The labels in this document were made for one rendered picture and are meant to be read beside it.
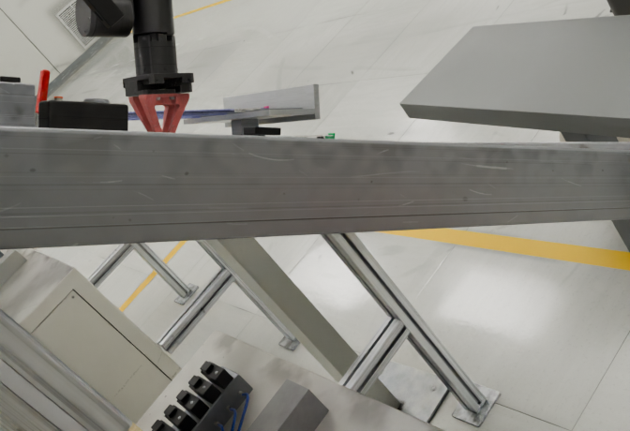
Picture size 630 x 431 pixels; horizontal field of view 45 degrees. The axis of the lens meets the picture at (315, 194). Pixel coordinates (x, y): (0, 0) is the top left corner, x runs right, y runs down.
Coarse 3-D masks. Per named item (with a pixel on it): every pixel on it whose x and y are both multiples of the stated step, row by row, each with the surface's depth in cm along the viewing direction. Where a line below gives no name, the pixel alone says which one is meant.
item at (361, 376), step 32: (384, 320) 149; (384, 352) 146; (192, 384) 104; (224, 384) 103; (288, 384) 94; (352, 384) 141; (192, 416) 103; (224, 416) 103; (288, 416) 90; (320, 416) 92; (480, 416) 159
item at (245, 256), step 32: (224, 256) 151; (256, 256) 151; (256, 288) 154; (288, 288) 155; (288, 320) 158; (320, 320) 160; (320, 352) 161; (352, 352) 166; (384, 384) 183; (416, 384) 177; (416, 416) 169
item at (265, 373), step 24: (216, 336) 122; (192, 360) 121; (216, 360) 117; (240, 360) 113; (264, 360) 109; (264, 384) 105; (312, 384) 99; (336, 384) 96; (240, 408) 104; (336, 408) 93; (360, 408) 90; (384, 408) 88
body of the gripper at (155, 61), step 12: (144, 36) 102; (168, 36) 104; (144, 48) 102; (156, 48) 102; (168, 48) 103; (144, 60) 103; (156, 60) 103; (168, 60) 103; (144, 72) 103; (156, 72) 103; (168, 72) 103; (144, 84) 103; (156, 84) 105
